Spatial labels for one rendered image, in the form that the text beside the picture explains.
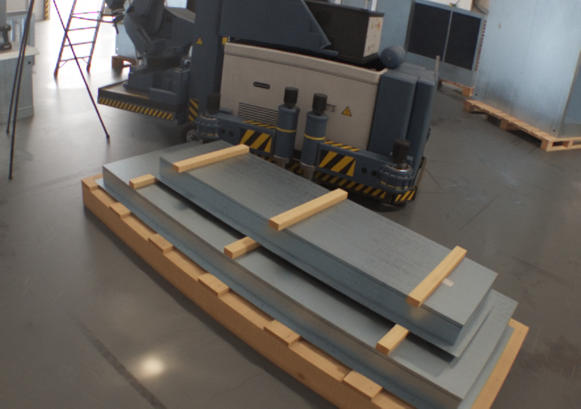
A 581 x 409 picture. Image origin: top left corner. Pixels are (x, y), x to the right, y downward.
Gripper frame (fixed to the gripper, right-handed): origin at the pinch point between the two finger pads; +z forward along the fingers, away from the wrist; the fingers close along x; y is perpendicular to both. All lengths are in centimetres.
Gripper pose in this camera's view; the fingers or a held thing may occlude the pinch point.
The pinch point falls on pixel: (122, 29)
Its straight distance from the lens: 417.2
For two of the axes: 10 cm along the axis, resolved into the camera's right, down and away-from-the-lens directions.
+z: 2.2, 9.3, 2.9
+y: 4.1, -3.6, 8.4
